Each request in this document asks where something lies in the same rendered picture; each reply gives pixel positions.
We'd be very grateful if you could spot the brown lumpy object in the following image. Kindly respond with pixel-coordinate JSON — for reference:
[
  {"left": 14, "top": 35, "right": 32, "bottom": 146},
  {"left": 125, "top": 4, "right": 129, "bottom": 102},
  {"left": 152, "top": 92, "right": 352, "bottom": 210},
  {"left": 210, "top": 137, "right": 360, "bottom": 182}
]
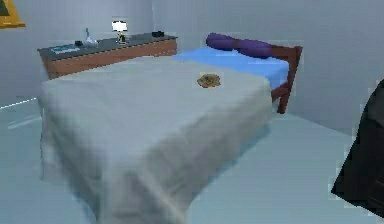
[{"left": 196, "top": 73, "right": 222, "bottom": 89}]

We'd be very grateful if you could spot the bed with grey blanket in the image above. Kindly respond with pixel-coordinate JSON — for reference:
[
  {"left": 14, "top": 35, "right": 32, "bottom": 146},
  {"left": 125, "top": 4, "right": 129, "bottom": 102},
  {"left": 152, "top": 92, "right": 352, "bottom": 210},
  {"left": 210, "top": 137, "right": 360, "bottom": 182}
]
[{"left": 37, "top": 44, "right": 304, "bottom": 224}]

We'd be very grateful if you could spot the purple pillow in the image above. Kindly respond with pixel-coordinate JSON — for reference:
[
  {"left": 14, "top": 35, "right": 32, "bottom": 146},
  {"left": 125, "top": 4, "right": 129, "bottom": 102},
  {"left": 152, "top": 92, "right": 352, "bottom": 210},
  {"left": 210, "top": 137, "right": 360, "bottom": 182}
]
[
  {"left": 235, "top": 38, "right": 274, "bottom": 60},
  {"left": 205, "top": 32, "right": 240, "bottom": 52}
]

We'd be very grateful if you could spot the wooden dresser with grey top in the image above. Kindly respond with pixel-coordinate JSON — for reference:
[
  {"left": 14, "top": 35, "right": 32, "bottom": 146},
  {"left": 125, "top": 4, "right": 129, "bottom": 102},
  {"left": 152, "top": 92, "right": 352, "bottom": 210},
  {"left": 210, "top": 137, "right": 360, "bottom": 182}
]
[{"left": 37, "top": 32, "right": 178, "bottom": 80}]

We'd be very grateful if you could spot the white shade table lamp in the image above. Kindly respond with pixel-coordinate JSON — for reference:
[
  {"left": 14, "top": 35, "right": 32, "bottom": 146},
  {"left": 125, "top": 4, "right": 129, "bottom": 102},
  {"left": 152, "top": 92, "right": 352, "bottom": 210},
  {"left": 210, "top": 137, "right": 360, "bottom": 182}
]
[{"left": 111, "top": 20, "right": 129, "bottom": 45}]

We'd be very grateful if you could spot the white glass vase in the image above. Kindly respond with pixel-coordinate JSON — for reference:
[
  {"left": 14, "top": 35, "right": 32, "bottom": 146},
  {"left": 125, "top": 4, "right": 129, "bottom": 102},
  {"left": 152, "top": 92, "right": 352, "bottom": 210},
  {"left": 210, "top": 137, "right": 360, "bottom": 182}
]
[{"left": 82, "top": 27, "right": 99, "bottom": 49}]

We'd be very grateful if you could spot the blue flat book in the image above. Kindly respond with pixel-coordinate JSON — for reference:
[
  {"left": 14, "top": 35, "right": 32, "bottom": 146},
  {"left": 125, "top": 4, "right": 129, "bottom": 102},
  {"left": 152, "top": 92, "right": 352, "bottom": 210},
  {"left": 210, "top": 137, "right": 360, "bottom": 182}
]
[{"left": 50, "top": 45, "right": 82, "bottom": 55}]

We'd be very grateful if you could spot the black cabinet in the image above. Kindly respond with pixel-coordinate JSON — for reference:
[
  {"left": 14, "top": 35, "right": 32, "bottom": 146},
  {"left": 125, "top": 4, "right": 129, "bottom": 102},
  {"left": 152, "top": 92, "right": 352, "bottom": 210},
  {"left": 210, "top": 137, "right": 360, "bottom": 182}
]
[{"left": 330, "top": 78, "right": 384, "bottom": 219}]

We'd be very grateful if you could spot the gold framed wall picture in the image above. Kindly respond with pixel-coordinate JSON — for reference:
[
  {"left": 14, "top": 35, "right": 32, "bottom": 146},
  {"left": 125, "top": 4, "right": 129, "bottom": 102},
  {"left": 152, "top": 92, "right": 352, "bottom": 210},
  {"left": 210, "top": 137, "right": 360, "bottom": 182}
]
[{"left": 0, "top": 0, "right": 26, "bottom": 29}]

